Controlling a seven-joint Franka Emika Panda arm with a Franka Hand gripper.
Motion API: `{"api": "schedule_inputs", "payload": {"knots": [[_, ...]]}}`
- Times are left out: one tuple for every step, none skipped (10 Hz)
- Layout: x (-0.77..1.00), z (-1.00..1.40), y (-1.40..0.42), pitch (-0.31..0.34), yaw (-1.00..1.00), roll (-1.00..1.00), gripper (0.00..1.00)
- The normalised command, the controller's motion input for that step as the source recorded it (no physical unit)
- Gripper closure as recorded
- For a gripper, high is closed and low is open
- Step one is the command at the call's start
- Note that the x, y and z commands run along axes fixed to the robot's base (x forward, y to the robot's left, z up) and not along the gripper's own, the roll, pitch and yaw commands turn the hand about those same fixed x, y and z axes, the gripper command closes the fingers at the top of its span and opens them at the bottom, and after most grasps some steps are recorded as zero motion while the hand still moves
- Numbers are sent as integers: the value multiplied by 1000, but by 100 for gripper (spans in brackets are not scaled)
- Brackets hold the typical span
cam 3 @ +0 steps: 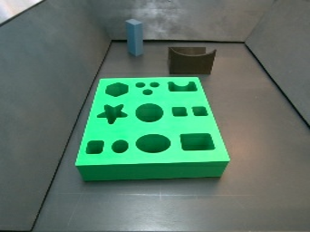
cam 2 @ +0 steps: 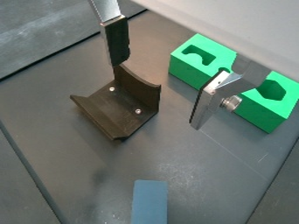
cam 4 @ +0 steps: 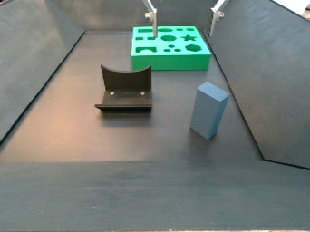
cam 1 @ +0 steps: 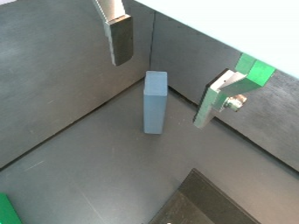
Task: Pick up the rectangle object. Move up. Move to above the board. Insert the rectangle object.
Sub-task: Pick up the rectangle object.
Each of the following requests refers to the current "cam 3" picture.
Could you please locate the black curved holder stand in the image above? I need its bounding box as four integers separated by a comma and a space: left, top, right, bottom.
168, 47, 216, 74

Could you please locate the blue rectangular block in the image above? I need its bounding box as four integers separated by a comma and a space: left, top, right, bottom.
125, 19, 142, 56

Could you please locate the green shape sorting board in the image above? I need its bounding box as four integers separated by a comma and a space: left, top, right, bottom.
74, 77, 229, 181

